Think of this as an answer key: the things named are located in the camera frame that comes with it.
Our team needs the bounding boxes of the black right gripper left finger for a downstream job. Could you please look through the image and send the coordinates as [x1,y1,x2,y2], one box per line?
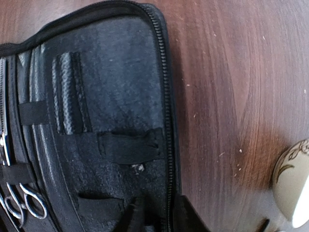
[115,197,145,232]

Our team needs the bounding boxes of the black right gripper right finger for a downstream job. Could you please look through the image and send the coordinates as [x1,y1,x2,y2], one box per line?
[173,194,210,232]

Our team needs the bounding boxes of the silver straight hair scissors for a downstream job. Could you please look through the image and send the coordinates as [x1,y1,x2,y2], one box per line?
[8,138,48,220]

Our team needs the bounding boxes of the silver thinning scissors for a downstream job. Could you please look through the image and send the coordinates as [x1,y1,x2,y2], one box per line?
[0,58,24,232]

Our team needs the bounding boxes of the black tool case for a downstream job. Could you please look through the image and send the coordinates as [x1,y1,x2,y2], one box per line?
[0,0,179,232]

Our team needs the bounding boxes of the white ceramic bowl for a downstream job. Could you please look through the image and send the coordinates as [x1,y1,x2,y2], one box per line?
[272,138,309,228]

